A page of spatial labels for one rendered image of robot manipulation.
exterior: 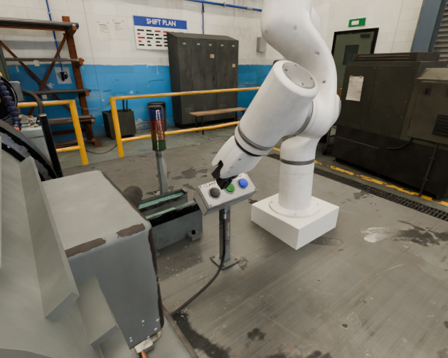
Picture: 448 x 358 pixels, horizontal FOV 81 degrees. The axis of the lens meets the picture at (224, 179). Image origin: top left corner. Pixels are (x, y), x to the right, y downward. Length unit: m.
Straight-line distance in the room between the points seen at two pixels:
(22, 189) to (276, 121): 0.37
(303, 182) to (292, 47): 0.53
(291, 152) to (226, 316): 0.53
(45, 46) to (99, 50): 0.86
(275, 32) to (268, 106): 0.14
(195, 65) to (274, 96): 5.83
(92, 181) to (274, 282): 0.71
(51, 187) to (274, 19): 0.44
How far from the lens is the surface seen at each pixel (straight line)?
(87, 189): 0.17
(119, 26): 6.17
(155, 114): 1.17
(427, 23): 6.92
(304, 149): 0.91
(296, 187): 0.95
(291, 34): 0.53
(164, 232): 0.93
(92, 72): 5.98
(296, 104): 0.44
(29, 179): 0.20
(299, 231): 0.92
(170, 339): 0.28
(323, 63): 0.54
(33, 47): 5.87
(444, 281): 1.04
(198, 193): 0.71
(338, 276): 0.91
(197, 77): 6.26
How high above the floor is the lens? 1.38
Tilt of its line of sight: 24 degrees down
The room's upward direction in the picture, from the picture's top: straight up
